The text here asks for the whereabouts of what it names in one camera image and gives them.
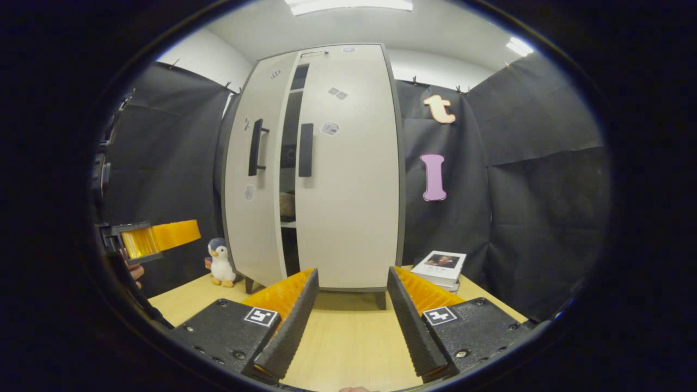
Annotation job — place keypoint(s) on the brown fuzzy shoe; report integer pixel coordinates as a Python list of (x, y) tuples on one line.
[(287, 207)]

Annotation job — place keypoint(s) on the white shoe cabinet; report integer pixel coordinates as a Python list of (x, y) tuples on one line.
[(402, 163)]

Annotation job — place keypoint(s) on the large ceiling light panel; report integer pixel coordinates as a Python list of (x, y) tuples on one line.
[(348, 5)]

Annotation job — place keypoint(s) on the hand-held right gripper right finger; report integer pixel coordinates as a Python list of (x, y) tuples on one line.
[(416, 332)]

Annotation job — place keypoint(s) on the penguin plush toy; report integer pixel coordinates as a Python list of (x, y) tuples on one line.
[(221, 264)]

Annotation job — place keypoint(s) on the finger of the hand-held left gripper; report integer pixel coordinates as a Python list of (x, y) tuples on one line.
[(169, 234)]

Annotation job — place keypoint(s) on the black backdrop cloth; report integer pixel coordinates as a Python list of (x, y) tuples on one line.
[(544, 218)]

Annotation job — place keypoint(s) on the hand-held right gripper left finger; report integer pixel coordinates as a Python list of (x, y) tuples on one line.
[(291, 326)]

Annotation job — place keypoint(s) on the white shoe cabinet door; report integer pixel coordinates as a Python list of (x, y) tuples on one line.
[(261, 228), (348, 218)]

